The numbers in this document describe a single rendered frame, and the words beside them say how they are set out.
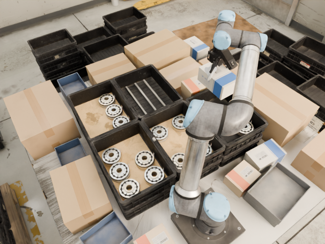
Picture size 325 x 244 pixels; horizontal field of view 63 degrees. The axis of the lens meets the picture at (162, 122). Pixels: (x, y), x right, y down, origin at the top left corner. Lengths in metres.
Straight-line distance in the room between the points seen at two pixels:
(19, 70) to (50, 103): 1.99
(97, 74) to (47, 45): 1.22
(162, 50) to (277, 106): 0.89
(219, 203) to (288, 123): 0.68
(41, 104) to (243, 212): 1.31
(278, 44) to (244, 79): 2.16
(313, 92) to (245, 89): 1.56
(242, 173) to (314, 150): 0.41
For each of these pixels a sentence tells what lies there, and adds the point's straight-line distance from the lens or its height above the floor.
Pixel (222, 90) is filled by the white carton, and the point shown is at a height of 1.12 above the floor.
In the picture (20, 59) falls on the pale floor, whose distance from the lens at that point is 3.87.
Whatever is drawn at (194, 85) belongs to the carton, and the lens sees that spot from 1.68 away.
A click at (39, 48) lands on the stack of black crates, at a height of 0.49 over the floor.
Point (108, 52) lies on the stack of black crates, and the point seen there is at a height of 0.49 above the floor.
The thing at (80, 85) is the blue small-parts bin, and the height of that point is 0.77.
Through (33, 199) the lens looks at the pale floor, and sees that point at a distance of 2.49.
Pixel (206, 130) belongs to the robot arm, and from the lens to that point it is 0.98.
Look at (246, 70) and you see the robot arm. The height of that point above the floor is 1.39.
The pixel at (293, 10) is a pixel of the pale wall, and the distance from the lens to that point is 4.28.
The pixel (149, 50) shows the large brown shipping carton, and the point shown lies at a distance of 2.01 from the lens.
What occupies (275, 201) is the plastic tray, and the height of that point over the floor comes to 0.75.
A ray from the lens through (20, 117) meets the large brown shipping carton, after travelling 1.74.
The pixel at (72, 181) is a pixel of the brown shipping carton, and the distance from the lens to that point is 1.42.
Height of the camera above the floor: 2.06
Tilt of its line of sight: 51 degrees down
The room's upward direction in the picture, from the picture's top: 1 degrees counter-clockwise
